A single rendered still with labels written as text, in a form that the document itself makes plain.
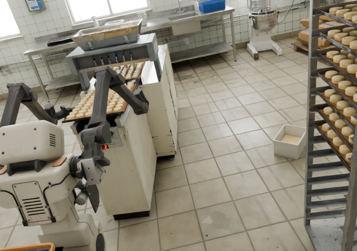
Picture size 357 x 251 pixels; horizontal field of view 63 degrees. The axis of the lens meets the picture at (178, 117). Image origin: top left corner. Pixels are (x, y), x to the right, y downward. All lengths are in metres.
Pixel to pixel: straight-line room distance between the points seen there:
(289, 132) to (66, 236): 2.23
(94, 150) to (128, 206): 1.18
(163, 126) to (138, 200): 0.75
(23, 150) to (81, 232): 0.43
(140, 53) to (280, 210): 1.63
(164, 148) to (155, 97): 0.53
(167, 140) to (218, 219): 0.90
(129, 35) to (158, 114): 0.72
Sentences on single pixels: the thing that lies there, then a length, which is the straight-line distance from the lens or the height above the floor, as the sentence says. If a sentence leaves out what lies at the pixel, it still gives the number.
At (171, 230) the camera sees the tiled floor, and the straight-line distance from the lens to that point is 2.29.
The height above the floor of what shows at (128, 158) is 0.58.
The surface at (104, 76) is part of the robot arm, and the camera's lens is 1.45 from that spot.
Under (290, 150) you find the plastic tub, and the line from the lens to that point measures 2.76.
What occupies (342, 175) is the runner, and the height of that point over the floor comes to 0.51.
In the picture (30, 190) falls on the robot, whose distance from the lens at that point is 1.24.
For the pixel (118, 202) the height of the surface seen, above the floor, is 0.21.
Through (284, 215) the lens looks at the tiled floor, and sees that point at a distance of 2.31.
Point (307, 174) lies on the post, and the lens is 1.79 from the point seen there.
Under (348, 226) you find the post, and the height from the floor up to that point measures 0.65.
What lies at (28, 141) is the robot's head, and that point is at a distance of 1.21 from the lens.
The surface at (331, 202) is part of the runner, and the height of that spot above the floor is 0.32.
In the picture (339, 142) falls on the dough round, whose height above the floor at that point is 0.88.
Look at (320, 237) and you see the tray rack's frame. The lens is 2.02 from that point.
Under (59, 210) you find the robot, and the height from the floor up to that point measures 0.94.
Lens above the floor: 1.69
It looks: 27 degrees down
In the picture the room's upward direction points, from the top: 11 degrees counter-clockwise
